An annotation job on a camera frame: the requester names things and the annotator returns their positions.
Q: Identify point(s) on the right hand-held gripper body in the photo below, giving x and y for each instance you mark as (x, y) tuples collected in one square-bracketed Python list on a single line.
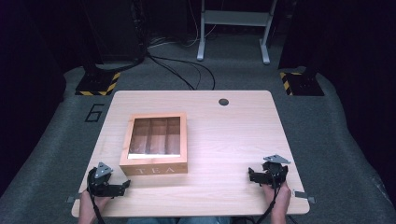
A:
[(275, 173)]

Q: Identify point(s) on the wooden tea box glass lid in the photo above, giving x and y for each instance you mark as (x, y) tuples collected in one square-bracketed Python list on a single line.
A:
[(155, 167)]

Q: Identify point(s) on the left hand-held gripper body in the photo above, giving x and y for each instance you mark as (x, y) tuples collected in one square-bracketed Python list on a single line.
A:
[(101, 183)]

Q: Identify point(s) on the person's left hand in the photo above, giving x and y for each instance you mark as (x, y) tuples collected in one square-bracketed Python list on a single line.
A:
[(93, 203)]

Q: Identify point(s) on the grey table bracket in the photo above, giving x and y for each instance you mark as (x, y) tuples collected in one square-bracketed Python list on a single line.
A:
[(72, 198), (303, 196)]

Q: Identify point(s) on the white metal stand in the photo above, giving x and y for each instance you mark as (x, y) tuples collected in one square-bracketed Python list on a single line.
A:
[(235, 18)]

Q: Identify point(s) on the person's right hand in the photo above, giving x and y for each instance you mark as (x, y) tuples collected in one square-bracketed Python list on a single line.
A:
[(280, 199)]

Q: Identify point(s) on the black cabinet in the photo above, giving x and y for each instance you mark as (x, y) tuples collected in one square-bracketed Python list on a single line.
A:
[(115, 29)]

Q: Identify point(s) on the black yellow striped stand base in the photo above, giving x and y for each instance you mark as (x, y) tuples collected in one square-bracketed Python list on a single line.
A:
[(98, 83), (302, 84)]

